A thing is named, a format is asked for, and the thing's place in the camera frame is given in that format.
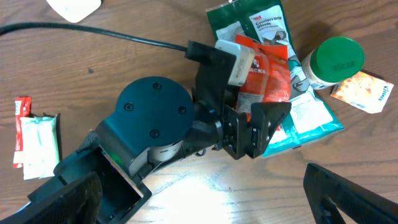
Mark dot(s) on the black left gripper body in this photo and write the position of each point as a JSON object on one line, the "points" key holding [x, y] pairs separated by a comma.
{"points": [[216, 123]]}

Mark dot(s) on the green lid jar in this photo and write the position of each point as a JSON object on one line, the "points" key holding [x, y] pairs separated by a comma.
{"points": [[333, 61]]}

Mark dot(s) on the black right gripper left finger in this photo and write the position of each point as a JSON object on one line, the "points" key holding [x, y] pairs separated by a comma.
{"points": [[77, 202]]}

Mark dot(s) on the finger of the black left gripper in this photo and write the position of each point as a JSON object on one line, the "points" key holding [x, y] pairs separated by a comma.
{"points": [[265, 119]]}

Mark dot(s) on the white small packet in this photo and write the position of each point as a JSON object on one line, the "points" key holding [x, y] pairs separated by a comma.
{"points": [[40, 147]]}

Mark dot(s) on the orange Kleenex tissue pack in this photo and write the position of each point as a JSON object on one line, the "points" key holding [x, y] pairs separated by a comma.
{"points": [[363, 91]]}

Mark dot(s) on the red packet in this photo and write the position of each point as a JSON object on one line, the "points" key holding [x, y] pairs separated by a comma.
{"points": [[22, 110]]}

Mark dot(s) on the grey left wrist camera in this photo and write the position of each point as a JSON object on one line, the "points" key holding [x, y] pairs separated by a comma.
{"points": [[244, 59]]}

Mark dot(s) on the white barcode scanner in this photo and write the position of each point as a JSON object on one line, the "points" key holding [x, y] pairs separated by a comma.
{"points": [[74, 10]]}

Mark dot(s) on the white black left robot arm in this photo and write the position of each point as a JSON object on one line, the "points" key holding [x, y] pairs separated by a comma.
{"points": [[156, 122]]}

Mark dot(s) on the red snack bag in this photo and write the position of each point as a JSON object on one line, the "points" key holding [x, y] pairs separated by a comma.
{"points": [[268, 79]]}

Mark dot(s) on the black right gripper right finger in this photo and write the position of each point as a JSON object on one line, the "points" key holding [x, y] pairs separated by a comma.
{"points": [[329, 194]]}

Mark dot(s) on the green white 3M package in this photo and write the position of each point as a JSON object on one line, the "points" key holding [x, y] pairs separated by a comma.
{"points": [[310, 118]]}

